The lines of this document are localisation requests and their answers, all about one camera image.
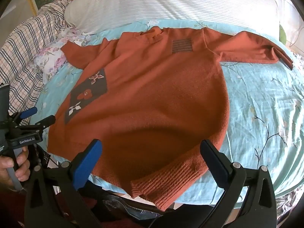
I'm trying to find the white striped duvet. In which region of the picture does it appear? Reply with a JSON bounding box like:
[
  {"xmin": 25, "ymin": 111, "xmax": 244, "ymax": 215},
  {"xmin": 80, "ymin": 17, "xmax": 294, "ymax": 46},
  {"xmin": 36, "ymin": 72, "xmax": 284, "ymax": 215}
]
[{"xmin": 64, "ymin": 0, "xmax": 279, "ymax": 35}]

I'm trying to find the clear plastic bag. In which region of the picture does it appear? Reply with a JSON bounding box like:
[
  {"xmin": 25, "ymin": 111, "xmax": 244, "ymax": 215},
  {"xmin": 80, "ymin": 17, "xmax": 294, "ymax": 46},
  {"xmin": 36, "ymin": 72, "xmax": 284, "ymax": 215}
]
[{"xmin": 100, "ymin": 190, "xmax": 167, "ymax": 221}]

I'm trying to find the small green object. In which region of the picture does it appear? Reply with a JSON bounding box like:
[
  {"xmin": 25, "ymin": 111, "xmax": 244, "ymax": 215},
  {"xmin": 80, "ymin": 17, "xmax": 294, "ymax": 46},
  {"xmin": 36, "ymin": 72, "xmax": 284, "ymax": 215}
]
[{"xmin": 279, "ymin": 25, "xmax": 288, "ymax": 43}]

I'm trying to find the person's left hand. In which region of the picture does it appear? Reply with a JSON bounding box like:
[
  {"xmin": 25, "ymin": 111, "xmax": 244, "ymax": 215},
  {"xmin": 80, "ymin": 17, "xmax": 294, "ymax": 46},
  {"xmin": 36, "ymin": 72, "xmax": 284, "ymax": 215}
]
[{"xmin": 0, "ymin": 146, "xmax": 31, "ymax": 188}]

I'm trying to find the floral pillow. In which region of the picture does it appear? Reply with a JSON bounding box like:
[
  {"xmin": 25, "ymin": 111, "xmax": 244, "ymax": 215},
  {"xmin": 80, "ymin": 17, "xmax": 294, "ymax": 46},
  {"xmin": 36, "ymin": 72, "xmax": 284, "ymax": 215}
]
[{"xmin": 33, "ymin": 26, "xmax": 88, "ymax": 83}]

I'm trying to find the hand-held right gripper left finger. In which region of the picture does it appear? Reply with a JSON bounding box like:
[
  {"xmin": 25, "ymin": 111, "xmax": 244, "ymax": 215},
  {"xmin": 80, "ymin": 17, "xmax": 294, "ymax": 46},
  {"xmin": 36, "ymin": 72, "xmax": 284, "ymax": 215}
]
[{"xmin": 24, "ymin": 139, "xmax": 103, "ymax": 228}]

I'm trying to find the orange knit sweater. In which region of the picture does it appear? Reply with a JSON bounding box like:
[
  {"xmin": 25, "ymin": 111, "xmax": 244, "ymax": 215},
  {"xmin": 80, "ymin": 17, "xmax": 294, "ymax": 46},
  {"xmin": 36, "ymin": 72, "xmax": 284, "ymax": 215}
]
[{"xmin": 47, "ymin": 26, "xmax": 294, "ymax": 212}]

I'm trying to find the plaid cloth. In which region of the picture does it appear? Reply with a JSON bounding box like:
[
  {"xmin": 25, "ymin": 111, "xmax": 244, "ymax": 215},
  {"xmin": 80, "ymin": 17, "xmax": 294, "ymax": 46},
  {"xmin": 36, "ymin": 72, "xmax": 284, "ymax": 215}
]
[{"xmin": 0, "ymin": 0, "xmax": 72, "ymax": 129}]

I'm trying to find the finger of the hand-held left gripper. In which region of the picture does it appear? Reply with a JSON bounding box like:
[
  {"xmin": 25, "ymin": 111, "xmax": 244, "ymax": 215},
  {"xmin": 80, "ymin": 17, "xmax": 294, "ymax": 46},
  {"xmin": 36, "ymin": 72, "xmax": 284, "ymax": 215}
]
[
  {"xmin": 14, "ymin": 115, "xmax": 56, "ymax": 136},
  {"xmin": 7, "ymin": 107, "xmax": 38, "ymax": 127}
]

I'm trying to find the light blue floral bedsheet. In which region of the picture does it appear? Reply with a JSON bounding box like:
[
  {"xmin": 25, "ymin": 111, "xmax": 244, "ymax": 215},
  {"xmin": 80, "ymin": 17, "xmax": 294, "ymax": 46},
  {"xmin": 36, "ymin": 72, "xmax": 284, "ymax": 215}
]
[{"xmin": 36, "ymin": 19, "xmax": 304, "ymax": 207}]

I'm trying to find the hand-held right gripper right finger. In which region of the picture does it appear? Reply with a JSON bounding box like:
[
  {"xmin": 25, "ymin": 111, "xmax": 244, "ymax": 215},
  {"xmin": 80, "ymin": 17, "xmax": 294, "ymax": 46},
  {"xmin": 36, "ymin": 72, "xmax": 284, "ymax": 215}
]
[{"xmin": 166, "ymin": 140, "xmax": 277, "ymax": 228}]

